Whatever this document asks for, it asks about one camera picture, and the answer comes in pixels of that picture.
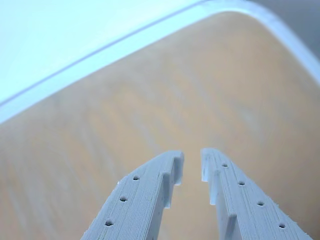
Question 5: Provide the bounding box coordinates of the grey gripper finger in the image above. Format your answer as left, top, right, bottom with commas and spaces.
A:
79, 149, 185, 240
200, 147, 313, 240

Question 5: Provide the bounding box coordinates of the clear plastic bin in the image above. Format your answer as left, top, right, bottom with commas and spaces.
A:
0, 0, 320, 126

